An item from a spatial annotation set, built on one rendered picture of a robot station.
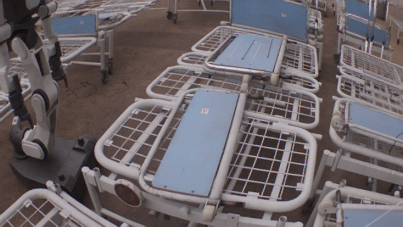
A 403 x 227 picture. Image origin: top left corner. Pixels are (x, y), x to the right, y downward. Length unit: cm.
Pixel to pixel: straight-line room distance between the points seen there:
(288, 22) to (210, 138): 169
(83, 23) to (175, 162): 202
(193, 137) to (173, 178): 25
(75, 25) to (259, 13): 172
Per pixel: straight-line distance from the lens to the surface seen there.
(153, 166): 202
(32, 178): 181
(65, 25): 314
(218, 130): 136
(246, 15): 284
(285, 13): 278
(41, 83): 154
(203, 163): 120
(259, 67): 185
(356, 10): 595
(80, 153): 185
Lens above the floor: 128
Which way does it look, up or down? 31 degrees down
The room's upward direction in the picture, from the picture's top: 2 degrees clockwise
